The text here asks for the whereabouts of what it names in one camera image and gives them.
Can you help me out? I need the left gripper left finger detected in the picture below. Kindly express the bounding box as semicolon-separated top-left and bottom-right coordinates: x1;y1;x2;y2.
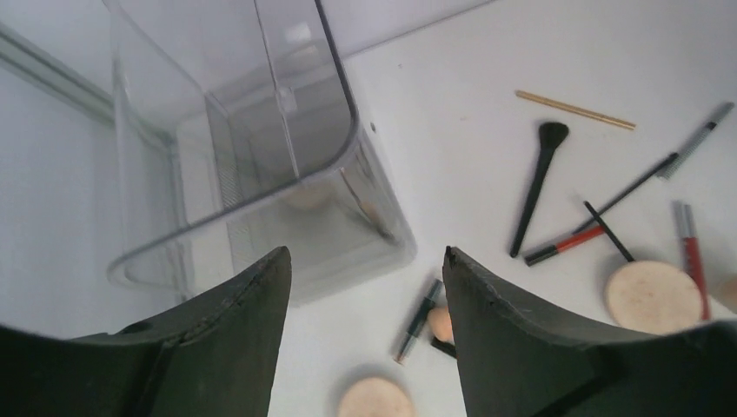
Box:
1;247;292;416

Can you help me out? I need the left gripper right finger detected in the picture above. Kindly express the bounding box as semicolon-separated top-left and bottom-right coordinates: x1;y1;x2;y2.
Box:
442;247;736;416

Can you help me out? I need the clear acrylic organizer box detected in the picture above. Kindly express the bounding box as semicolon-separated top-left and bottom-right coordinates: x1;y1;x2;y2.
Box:
107;1;416;303

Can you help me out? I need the orange lip gloss tube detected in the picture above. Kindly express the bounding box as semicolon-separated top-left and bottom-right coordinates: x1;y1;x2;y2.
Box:
430;337;457;359

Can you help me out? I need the beige blender sponge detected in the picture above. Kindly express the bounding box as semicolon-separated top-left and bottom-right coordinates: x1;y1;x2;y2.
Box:
427;306;454;343

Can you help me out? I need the dark eyeliner pen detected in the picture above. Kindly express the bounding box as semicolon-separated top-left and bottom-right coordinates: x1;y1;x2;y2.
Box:
394;279;443;365

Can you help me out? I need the round beige powder puff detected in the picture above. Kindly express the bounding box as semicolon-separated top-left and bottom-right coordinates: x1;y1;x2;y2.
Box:
604;261;703;335

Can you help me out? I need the red black lip pencil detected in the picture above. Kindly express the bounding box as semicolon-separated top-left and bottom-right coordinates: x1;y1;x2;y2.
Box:
523;226;605;267

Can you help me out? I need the beige puff on base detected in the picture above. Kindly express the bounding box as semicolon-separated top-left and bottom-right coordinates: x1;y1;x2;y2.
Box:
336;377;417;417

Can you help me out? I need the thin black brush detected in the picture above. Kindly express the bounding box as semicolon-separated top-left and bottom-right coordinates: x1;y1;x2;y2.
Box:
583;201;635;262

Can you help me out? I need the red lip gloss tube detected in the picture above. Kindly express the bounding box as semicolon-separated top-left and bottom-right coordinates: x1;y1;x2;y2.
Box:
674;201;712;321

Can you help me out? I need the black powder brush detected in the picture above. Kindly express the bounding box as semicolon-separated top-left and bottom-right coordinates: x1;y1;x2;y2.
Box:
508;122;569;258

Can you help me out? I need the grey mascara wand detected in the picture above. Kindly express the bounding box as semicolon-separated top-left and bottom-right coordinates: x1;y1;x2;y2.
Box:
656;102;735;181

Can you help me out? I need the wooden stick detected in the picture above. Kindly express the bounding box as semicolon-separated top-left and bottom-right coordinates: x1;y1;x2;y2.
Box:
515;90;636;130

